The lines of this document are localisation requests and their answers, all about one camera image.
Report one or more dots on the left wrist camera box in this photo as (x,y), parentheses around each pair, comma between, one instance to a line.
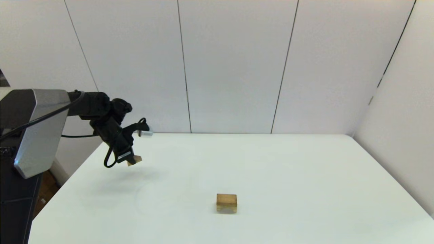
(146,133)

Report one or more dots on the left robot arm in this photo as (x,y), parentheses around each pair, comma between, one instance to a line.
(37,132)

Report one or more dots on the brown cardboard box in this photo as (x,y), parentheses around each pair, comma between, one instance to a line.
(45,189)

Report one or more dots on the dark wall fixture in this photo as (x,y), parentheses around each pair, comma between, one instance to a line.
(3,79)

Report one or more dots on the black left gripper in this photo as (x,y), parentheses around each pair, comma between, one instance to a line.
(115,139)

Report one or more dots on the triangular wooden block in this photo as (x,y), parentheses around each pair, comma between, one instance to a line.
(138,158)

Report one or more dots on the rectangular wooden block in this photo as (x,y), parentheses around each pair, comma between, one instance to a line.
(226,199)

